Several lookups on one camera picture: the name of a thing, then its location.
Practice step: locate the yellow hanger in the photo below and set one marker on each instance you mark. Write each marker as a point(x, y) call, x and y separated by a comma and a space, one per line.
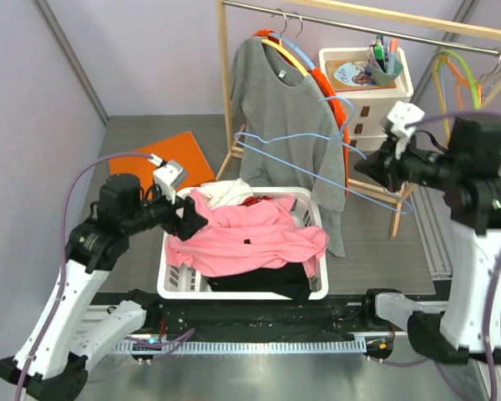
point(286, 55)

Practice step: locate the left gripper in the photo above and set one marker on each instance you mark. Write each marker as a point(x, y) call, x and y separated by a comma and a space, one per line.
point(191, 221)

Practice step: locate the white garment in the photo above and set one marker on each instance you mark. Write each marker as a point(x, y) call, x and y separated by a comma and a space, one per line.
point(225, 193)

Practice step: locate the pink t shirt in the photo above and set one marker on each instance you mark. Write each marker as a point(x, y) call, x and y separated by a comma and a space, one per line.
point(241, 239)

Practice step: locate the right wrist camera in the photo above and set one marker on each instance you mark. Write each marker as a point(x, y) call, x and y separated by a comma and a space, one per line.
point(400, 123)

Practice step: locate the black garment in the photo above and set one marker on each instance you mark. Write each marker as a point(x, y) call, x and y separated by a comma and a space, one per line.
point(288, 281)

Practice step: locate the red printed garment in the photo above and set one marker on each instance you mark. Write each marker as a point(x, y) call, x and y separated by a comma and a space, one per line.
point(253, 200)

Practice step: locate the grey sweatshirt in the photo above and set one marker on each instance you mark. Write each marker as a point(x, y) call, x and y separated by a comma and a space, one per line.
point(276, 100)

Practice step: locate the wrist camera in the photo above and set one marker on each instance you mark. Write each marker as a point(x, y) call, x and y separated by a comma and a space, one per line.
point(400, 123)
point(168, 175)

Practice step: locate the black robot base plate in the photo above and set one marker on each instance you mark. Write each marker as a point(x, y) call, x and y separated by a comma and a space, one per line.
point(329, 319)

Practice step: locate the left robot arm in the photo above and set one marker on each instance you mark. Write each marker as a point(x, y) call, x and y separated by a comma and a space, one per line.
point(55, 362)

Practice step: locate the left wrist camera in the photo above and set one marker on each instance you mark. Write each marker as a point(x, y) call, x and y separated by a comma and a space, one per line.
point(168, 175)

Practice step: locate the green pen cup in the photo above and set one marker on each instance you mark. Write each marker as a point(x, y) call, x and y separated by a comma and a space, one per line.
point(381, 76)

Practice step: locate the light blue wire hanger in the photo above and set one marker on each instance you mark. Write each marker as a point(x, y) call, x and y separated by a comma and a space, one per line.
point(398, 203)

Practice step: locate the picture card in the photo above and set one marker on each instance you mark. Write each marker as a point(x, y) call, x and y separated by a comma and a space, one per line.
point(351, 75)

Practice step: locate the slotted cable duct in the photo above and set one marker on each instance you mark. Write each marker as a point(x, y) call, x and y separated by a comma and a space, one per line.
point(358, 345)

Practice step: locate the white drawer unit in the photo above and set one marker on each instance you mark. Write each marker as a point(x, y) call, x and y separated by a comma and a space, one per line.
point(365, 130)

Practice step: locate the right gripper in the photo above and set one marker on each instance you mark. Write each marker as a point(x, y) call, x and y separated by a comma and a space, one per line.
point(384, 167)

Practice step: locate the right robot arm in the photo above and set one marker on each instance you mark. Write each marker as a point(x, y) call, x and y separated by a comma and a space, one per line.
point(466, 171)

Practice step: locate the orange binder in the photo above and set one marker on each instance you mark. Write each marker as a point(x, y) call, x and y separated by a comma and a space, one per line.
point(181, 148)

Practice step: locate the orange plastic hanger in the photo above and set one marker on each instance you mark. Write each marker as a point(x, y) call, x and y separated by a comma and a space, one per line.
point(455, 79)

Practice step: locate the white laundry basket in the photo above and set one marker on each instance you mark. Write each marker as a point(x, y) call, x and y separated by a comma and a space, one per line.
point(185, 283)

